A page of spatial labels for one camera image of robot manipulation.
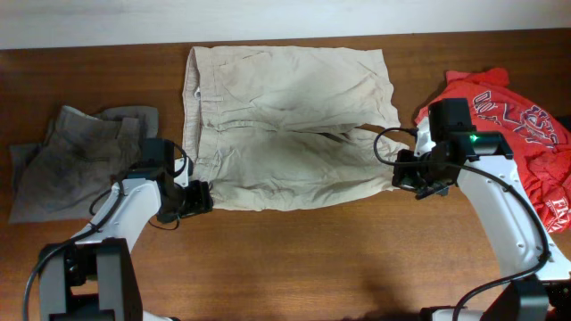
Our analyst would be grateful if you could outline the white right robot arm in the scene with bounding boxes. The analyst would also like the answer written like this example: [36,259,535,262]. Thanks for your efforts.
[392,128,570,320]

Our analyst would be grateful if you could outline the grey folded shorts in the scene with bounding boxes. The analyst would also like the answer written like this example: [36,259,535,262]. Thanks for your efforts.
[9,105,159,224]

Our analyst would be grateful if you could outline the beige khaki shorts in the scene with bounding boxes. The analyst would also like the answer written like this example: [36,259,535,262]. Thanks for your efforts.
[182,46,403,211]

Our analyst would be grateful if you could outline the red printed t-shirt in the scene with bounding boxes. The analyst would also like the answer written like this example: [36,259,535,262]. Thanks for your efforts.
[435,68,570,233]

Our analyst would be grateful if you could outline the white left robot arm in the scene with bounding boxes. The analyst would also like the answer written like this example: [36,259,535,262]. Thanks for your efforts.
[30,172,213,320]

